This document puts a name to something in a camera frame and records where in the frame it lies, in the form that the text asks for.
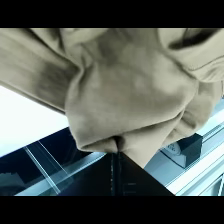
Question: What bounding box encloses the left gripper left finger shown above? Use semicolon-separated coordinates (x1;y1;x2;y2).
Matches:
60;152;117;197

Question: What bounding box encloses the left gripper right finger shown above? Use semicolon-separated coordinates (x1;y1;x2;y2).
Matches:
115;151;175;197

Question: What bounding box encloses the tan garment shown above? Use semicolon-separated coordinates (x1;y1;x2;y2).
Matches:
0;27;224;169

